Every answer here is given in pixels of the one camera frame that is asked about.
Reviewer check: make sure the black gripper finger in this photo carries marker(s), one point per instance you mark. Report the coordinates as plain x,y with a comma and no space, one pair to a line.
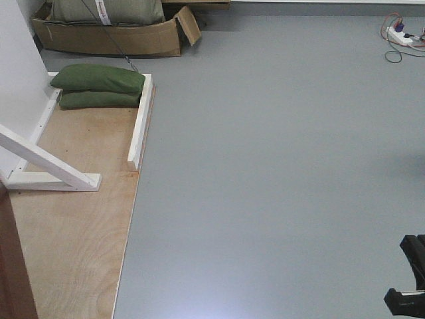
413,248
405,303

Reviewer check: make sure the white power strip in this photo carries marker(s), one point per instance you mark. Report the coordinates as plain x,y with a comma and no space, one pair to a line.
398,37

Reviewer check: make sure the purple plug adapter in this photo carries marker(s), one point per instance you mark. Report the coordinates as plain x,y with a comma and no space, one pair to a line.
398,27

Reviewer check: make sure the open flat cardboard box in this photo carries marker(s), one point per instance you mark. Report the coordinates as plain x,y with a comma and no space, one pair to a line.
163,39

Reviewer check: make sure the plywood floor platform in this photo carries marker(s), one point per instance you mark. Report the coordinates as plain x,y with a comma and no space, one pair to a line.
74,242

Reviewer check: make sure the upper green sandbag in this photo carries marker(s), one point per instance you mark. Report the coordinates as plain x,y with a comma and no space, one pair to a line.
98,77

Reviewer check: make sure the green sandbag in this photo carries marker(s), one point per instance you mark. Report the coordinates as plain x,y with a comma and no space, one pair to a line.
98,77
70,100

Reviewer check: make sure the lower green sandbag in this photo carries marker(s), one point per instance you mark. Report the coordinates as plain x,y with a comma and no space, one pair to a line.
70,100

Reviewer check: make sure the large olive woven sack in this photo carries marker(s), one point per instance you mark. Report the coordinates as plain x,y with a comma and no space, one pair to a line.
108,12

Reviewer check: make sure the white wooden edge rail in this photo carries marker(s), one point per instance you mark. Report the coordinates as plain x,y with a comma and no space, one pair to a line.
136,146

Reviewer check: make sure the white diagonal brace frame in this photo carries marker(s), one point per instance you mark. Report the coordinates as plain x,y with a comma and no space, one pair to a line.
57,175

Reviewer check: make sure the white door frame panel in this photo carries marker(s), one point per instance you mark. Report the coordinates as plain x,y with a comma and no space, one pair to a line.
24,78

